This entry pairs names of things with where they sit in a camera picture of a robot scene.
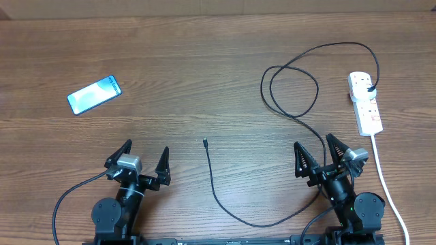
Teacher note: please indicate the white power strip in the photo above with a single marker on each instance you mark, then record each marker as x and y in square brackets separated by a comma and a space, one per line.
[367, 113]

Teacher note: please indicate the blue Galaxy smartphone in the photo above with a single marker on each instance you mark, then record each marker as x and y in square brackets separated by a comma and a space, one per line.
[94, 95]

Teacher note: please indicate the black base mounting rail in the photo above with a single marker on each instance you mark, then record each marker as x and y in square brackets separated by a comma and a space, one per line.
[235, 241]

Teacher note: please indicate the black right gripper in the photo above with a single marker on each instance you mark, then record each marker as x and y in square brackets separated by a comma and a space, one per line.
[323, 173]

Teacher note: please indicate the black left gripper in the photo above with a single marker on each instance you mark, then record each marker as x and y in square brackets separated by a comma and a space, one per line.
[162, 171]

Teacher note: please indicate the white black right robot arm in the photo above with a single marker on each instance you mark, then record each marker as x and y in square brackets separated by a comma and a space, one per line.
[360, 215]

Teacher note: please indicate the white charger plug adapter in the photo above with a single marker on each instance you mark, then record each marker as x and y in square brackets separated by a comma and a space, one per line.
[362, 92]

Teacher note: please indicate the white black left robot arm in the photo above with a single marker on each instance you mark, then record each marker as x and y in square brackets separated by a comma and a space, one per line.
[114, 218]

